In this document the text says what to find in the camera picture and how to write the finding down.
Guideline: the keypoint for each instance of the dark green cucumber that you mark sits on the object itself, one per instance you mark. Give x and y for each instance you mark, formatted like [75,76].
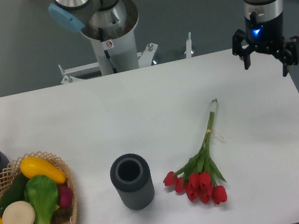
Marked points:
[14,193]

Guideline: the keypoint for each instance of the dark grey ribbed vase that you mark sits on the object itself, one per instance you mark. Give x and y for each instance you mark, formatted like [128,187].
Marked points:
[130,175]

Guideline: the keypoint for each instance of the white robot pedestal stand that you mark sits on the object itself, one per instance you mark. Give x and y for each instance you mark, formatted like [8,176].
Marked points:
[113,56]

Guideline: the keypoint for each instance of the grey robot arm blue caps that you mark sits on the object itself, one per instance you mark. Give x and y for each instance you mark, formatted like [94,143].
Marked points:
[109,25]

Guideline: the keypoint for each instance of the red tulip bouquet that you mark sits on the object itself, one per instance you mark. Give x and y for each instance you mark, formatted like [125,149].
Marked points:
[198,177]

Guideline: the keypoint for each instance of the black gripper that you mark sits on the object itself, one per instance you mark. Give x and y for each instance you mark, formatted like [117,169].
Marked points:
[266,38]

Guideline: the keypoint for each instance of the green bok choy toy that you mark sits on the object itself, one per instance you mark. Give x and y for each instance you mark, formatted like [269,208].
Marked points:
[42,193]

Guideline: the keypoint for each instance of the yellow squash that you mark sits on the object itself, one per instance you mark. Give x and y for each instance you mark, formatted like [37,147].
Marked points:
[33,166]

